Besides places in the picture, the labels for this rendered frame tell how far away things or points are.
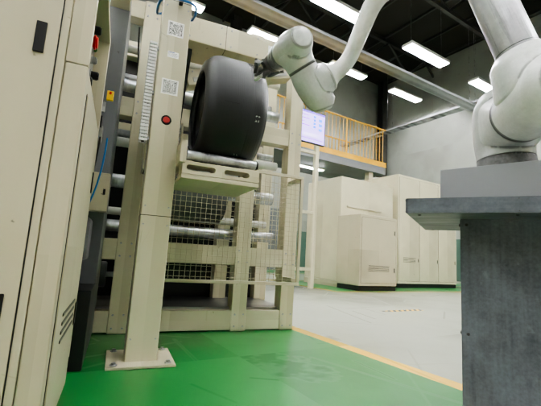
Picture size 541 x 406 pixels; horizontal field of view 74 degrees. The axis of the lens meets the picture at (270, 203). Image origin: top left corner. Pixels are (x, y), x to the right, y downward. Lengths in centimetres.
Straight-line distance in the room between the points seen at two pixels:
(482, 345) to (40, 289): 107
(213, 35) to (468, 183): 166
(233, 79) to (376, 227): 502
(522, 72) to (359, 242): 521
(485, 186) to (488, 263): 20
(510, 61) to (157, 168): 133
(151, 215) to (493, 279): 128
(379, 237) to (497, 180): 540
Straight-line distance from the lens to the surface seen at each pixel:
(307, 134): 600
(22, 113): 99
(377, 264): 640
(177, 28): 196
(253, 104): 168
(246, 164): 171
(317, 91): 128
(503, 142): 121
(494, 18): 120
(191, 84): 229
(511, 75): 110
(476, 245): 113
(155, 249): 166
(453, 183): 110
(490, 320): 113
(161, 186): 169
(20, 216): 94
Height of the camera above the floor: 48
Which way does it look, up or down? 8 degrees up
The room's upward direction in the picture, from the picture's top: 4 degrees clockwise
